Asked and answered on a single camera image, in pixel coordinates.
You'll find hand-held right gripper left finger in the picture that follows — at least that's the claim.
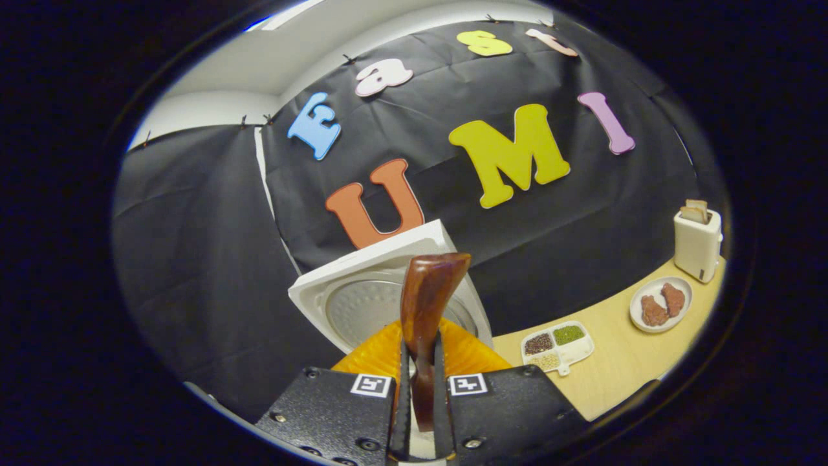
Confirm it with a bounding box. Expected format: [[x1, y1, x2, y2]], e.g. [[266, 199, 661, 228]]
[[256, 320, 415, 466]]

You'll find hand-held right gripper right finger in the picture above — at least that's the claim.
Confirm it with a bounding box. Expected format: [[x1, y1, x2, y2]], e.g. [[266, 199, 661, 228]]
[[432, 317, 589, 466]]

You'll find white rice cooker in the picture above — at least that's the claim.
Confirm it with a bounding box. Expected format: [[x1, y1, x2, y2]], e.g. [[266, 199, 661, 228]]
[[288, 219, 494, 461]]

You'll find brown wooden spoon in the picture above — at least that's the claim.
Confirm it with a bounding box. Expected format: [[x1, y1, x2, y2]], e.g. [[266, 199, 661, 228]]
[[400, 252, 473, 433]]

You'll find white divided grain dish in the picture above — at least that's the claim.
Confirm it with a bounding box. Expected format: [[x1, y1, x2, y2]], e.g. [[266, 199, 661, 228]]
[[521, 320, 595, 377]]

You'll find brown meat piece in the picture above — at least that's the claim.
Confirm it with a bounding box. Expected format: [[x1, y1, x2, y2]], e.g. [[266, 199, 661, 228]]
[[660, 282, 686, 318], [640, 295, 670, 327]]

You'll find white round plate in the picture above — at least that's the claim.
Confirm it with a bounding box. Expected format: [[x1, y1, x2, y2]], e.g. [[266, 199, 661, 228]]
[[629, 276, 693, 334]]

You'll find white toaster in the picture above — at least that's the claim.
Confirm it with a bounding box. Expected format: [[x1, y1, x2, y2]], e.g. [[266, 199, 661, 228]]
[[673, 207, 723, 284]]

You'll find ceiling light panel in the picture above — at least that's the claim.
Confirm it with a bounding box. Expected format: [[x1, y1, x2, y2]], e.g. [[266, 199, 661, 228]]
[[245, 0, 324, 32]]

